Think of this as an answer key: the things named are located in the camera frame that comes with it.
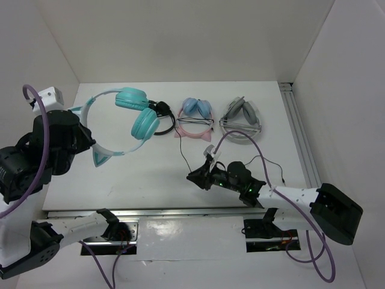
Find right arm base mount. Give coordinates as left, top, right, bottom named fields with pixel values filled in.
left=241, top=208, right=301, bottom=253

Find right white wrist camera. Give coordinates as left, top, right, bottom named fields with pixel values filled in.
left=203, top=144, right=221, bottom=170

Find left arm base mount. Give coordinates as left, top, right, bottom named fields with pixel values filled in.
left=82, top=218, right=139, bottom=256

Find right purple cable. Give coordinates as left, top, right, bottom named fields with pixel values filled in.
left=214, top=130, right=336, bottom=284

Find small black headphones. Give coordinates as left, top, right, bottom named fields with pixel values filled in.
left=149, top=100, right=176, bottom=136

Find black headphone audio cable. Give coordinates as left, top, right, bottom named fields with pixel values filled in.
left=149, top=101, right=286, bottom=184

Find teal cat-ear headphones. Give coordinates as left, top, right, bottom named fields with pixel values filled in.
left=69, top=87, right=160, bottom=167

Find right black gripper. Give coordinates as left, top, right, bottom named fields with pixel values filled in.
left=186, top=159, right=242, bottom=192

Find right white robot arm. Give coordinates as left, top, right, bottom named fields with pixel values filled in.
left=186, top=161, right=363, bottom=246

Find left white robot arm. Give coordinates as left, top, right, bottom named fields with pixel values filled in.
left=1, top=110, right=131, bottom=280

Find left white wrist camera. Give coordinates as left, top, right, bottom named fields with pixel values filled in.
left=27, top=87, right=64, bottom=116

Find pink and blue cat-ear headphones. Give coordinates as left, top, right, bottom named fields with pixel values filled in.
left=174, top=98, right=214, bottom=142

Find grey over-ear headphones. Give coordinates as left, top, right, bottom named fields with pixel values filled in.
left=219, top=96, right=262, bottom=145

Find aluminium right side rail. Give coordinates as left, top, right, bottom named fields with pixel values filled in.
left=278, top=82, right=322, bottom=187

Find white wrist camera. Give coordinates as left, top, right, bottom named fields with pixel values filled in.
left=203, top=144, right=221, bottom=170
left=27, top=87, right=64, bottom=116

